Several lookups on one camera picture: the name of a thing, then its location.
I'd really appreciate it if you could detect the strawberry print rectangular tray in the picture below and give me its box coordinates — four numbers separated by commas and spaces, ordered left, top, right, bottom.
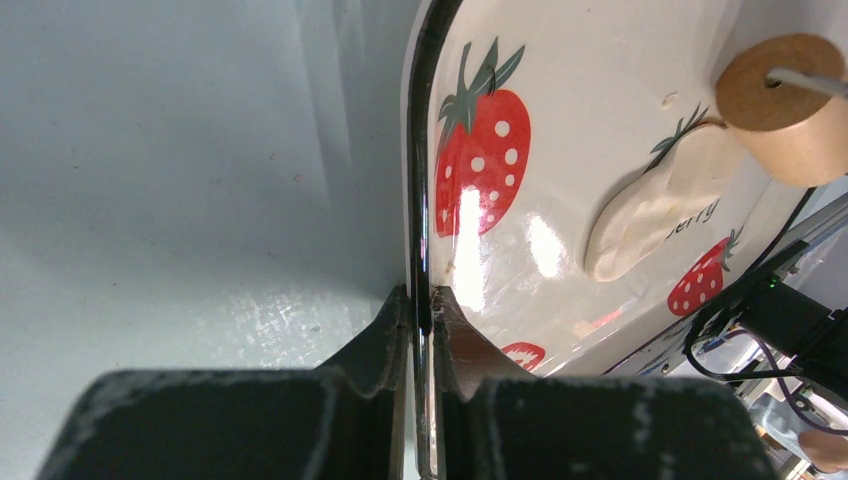
399, 0, 848, 480

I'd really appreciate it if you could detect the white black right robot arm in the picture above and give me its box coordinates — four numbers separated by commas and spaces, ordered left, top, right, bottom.
683, 240, 847, 407

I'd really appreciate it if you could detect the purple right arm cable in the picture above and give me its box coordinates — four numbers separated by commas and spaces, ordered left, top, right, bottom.
728, 329, 848, 439

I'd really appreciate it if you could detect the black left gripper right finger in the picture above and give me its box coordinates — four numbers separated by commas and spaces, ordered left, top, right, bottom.
431, 287, 776, 479

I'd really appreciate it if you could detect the white dough piece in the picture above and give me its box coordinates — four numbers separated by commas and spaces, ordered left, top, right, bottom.
584, 124, 746, 282

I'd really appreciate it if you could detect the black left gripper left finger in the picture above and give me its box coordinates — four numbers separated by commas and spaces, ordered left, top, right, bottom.
38, 285, 410, 479

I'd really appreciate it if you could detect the wooden dough roller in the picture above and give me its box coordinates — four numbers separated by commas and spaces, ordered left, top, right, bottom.
715, 33, 847, 188

